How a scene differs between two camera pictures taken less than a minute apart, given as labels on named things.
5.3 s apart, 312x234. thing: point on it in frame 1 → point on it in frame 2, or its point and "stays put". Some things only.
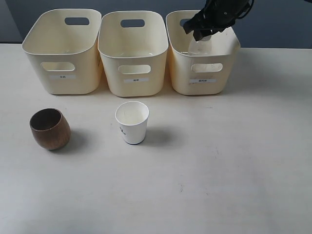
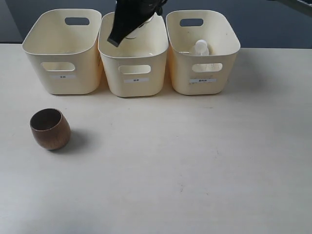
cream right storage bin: (199, 74) stays put
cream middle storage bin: (133, 45) stays put
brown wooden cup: (50, 129) stays put
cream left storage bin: (63, 44) stays put
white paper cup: (132, 117) → (152, 29)
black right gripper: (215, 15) → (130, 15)
